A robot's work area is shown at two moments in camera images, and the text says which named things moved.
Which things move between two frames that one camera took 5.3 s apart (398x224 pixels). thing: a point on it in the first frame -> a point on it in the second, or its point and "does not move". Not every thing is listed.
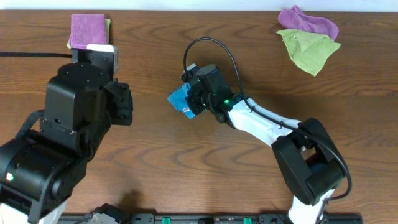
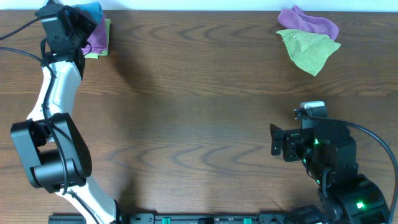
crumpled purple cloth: (295, 18) does not move
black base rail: (215, 218) does not move
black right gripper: (194, 107) -> (291, 140)
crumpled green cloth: (308, 50) does not move
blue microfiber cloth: (178, 98) -> (93, 10)
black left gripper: (126, 104) -> (89, 23)
